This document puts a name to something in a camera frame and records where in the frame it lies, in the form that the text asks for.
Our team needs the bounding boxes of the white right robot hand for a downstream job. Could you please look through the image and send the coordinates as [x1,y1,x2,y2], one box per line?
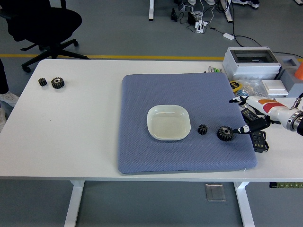
[228,95,293,135]

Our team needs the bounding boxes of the large black gear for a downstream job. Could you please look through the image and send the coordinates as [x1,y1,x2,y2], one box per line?
[51,77,65,90]
[217,125,235,142]

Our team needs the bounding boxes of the black digital meter module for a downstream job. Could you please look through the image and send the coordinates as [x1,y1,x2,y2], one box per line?
[241,107,260,123]
[250,130,270,153]

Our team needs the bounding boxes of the clear plastic parts bag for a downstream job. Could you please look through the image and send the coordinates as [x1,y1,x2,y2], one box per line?
[234,79,273,99]

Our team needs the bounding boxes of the yellow tape measure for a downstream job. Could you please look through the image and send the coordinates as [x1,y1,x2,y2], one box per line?
[229,80,245,92]

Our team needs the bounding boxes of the grey recessed block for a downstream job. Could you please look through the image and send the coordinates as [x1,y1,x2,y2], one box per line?
[276,56,303,98]

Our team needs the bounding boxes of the orange cone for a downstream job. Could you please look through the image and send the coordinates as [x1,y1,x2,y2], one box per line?
[294,62,303,80]

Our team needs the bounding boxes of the table height control panel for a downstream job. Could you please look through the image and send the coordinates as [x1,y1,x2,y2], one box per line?
[269,182,303,189]

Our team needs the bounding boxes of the white square dish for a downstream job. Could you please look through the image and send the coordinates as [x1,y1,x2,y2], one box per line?
[147,105,191,142]

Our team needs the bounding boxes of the metal floor plate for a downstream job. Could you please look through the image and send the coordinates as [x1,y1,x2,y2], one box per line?
[205,183,227,202]

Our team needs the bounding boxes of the white table leg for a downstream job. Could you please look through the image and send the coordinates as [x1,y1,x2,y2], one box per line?
[63,181,85,227]
[233,182,255,227]

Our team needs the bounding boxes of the white background desk leg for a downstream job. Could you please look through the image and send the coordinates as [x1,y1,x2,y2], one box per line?
[221,0,234,24]
[148,0,155,21]

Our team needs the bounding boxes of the white power strip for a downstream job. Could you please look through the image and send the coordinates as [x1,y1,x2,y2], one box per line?
[194,20,209,34]

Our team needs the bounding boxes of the blue-grey quilted mat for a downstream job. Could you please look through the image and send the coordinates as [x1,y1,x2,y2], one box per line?
[117,72,258,175]

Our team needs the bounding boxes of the black charger block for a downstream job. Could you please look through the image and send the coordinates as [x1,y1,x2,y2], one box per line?
[187,11,197,25]

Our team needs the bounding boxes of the black office chair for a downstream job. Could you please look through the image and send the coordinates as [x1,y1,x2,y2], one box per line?
[3,0,92,73]

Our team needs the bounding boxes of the white switch plate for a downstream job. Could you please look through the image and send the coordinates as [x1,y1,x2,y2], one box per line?
[261,79,290,96]

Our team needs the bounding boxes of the grey electrical enclosure box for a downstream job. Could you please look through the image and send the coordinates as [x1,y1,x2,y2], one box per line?
[223,46,282,79]

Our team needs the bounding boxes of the black floor cable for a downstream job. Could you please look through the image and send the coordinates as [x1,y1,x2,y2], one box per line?
[229,0,263,47]

